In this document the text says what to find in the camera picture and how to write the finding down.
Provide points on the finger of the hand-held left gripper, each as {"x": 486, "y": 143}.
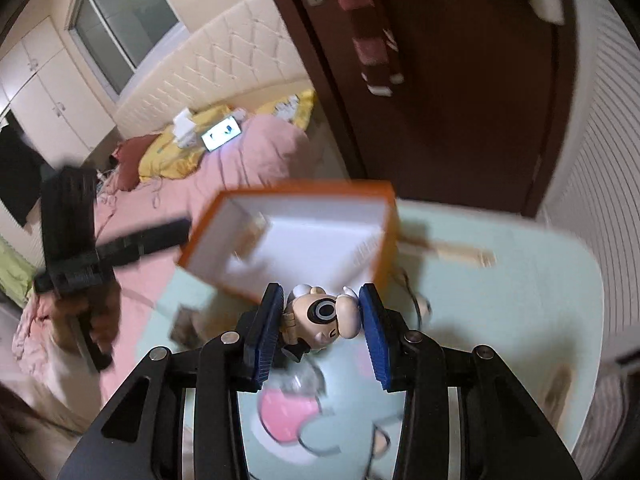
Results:
{"x": 145, "y": 242}

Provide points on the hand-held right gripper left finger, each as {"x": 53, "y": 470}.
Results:
{"x": 265, "y": 330}

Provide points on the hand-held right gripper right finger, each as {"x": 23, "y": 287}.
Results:
{"x": 375, "y": 335}

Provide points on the beige dog figurine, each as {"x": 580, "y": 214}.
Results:
{"x": 320, "y": 320}

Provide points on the orange cardboard box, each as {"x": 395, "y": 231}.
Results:
{"x": 310, "y": 240}

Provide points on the mint cartoon printed desktop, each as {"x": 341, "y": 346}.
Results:
{"x": 500, "y": 310}

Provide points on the person's left hand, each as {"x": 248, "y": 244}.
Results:
{"x": 107, "y": 315}

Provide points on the clear plastic bag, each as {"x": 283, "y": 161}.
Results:
{"x": 305, "y": 385}

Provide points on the black hanging garment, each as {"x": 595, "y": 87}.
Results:
{"x": 17, "y": 175}

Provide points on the green cloth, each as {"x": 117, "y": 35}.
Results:
{"x": 10, "y": 270}

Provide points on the pink blanket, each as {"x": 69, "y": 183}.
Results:
{"x": 200, "y": 185}

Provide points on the dark red pillow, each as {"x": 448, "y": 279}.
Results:
{"x": 135, "y": 160}

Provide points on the white charger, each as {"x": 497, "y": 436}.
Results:
{"x": 186, "y": 127}

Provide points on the white wardrobe cabinets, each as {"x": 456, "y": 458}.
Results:
{"x": 45, "y": 95}

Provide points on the smartphone with lit screen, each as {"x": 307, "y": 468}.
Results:
{"x": 221, "y": 133}

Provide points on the cream tufted headboard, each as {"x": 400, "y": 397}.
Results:
{"x": 225, "y": 60}

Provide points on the yellow cartoon pillow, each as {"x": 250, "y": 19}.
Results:
{"x": 300, "y": 110}

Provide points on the window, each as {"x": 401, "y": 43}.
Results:
{"x": 125, "y": 10}

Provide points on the dark brown wooden door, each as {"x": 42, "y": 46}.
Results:
{"x": 450, "y": 110}

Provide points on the white slatted door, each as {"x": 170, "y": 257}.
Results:
{"x": 600, "y": 185}

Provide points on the brown pink striped scarf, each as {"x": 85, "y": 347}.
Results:
{"x": 370, "y": 45}

